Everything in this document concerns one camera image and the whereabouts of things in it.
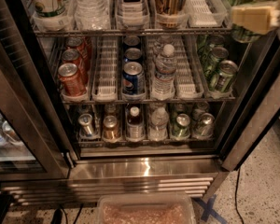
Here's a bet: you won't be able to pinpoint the back green soda can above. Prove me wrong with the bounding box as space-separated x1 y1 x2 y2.
196 35 225 60

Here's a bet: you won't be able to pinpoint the front blue pepsi can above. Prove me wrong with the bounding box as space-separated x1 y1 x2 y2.
122 62 145 95

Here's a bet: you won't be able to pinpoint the empty white tray middle right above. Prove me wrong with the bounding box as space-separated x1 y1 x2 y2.
174 36 203 100

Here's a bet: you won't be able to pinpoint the black cable right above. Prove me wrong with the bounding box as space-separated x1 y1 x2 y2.
233 167 246 224

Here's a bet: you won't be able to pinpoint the clear water bottle top shelf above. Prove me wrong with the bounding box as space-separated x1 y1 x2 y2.
75 0 110 31

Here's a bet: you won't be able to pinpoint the stainless steel fridge cabinet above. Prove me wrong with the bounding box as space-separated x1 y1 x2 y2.
2 0 275 205

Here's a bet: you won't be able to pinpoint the silver can bottom shelf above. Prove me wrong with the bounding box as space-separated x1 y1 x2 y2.
78 114 95 136

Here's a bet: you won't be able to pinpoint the bronze can bottom shelf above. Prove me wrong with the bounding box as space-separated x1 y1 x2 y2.
103 115 119 140

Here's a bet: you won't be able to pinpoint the open fridge door right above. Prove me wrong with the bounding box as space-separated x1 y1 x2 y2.
221 59 280 172

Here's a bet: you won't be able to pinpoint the dark tea bottle bottom shelf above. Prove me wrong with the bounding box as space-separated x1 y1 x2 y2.
127 106 144 140

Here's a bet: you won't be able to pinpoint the blue tape cross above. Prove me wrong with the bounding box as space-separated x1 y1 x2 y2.
195 194 228 224

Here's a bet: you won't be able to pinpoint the back blue pepsi can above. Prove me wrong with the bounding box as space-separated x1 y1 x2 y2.
123 35 141 49

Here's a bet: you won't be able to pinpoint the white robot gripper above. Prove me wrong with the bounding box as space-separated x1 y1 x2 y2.
231 0 280 40

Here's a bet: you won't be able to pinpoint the middle green soda can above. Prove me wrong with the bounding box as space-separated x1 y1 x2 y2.
203 47 229 80

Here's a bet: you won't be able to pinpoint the empty white tray top shelf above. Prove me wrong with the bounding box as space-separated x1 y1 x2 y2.
188 0 228 28

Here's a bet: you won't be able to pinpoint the clear plastic bin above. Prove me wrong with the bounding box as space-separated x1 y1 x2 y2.
95 192 196 224

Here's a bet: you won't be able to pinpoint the middle red soda can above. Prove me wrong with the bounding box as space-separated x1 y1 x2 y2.
62 49 88 83

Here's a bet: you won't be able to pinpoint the water bottle bottom shelf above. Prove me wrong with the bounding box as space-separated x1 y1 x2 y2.
148 107 169 141

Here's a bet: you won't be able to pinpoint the front red soda can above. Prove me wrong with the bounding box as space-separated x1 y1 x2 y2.
58 63 86 96

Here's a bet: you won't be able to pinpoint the glass fridge door left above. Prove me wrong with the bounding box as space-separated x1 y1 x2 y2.
0 0 69 182

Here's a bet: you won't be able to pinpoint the back red soda can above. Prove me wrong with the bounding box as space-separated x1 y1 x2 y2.
65 36 90 60

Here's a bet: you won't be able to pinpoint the front green soda can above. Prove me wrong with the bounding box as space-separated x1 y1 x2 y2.
208 60 238 93

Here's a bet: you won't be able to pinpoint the blue pepsi can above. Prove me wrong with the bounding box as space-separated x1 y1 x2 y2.
123 35 141 49
122 62 145 95
123 48 143 63

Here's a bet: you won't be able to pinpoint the red soda can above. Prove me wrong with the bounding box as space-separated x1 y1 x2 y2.
65 36 90 60
58 63 86 96
62 49 88 83

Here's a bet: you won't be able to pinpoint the water bottle middle shelf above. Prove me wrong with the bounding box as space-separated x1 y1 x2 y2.
152 44 177 100

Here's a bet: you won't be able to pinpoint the tea bottle white label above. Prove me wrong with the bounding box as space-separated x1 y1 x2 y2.
118 0 147 19

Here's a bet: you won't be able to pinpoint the pale green can bottom shelf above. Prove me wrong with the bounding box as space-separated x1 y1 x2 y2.
193 113 215 137

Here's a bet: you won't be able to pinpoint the black cables on floor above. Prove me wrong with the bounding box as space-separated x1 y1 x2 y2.
49 203 85 224

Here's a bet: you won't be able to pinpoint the empty white tray middle left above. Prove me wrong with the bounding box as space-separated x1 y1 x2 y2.
91 36 118 102

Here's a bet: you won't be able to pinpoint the green soda can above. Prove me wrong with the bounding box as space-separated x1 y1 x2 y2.
196 35 225 60
203 47 229 80
208 60 238 93

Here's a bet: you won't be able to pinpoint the middle blue pepsi can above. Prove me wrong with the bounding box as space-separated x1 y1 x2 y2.
123 48 143 63

